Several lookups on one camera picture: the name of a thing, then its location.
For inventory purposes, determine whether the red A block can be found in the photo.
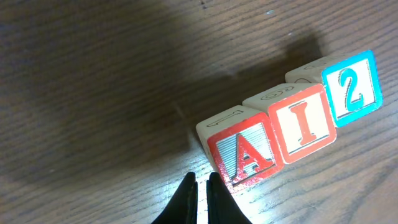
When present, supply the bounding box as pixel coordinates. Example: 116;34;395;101
195;105;285;194

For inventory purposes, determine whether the red I block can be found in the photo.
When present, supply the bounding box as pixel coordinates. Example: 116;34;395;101
242;82;338;165

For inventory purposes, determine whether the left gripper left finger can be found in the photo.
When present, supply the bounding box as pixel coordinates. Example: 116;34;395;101
152;172;198;224

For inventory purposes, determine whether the blue 2 block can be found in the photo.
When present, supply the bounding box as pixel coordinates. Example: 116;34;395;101
285;50;384;128

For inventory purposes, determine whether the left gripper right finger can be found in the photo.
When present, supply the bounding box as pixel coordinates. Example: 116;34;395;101
206;172;251;224

